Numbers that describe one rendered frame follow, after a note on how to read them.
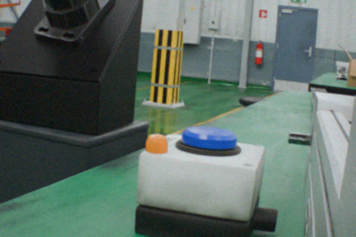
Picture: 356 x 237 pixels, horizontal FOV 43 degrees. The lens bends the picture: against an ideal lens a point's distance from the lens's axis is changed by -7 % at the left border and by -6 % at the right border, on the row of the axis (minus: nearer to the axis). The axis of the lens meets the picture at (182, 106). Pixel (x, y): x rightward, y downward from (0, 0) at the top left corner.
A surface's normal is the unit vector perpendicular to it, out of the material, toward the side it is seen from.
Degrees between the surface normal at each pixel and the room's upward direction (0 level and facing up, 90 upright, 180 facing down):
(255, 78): 90
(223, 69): 90
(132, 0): 45
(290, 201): 0
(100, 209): 0
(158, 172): 90
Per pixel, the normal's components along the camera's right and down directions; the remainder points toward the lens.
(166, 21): -0.36, 0.09
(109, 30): -0.13, -0.62
